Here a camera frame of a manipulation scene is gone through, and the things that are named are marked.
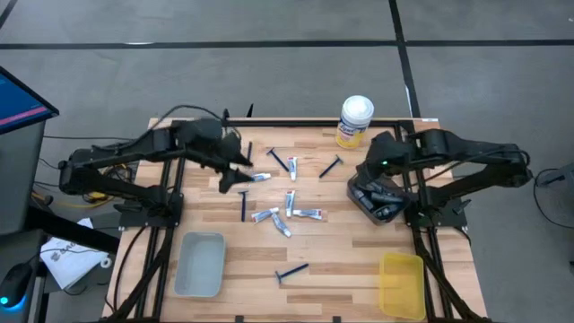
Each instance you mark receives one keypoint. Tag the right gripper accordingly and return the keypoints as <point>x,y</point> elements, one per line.
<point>372,178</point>

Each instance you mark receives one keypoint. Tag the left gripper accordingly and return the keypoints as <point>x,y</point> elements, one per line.
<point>220,150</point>

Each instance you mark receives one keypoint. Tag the blue disposable razor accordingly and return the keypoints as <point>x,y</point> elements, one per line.
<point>291,271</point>
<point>331,166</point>
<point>278,160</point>
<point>243,206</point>
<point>249,151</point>

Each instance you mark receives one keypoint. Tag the white travel toothpaste tube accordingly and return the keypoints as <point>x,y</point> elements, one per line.
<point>264,215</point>
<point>261,177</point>
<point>292,168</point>
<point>281,225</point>
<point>290,204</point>
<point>307,214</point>

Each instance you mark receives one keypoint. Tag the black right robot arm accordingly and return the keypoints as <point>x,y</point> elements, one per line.
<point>471,157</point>

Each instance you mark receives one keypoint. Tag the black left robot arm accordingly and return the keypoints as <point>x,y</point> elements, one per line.
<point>125,157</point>

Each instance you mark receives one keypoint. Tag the dark grey plastic bin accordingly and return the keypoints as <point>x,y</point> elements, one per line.
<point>397,213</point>

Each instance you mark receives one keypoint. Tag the Lysol wipes canister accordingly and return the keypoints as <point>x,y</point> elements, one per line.
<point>354,121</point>

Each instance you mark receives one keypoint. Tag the light grey plastic bin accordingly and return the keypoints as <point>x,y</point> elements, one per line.
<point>199,264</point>

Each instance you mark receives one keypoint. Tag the yellow plastic bin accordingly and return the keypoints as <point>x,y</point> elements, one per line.
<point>402,287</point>

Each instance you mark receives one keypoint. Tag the white paper sheet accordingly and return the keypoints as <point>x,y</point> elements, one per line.
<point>72,260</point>

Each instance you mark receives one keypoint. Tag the computer desk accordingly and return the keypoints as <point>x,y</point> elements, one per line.
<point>18,179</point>

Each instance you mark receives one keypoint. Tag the computer monitor blue screen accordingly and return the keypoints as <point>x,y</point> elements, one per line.
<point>18,103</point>

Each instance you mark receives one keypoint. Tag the black computer mouse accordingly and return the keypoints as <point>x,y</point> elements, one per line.
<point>15,285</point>

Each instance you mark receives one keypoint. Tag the black aluminium rig frame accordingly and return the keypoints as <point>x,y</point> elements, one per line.
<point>314,123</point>

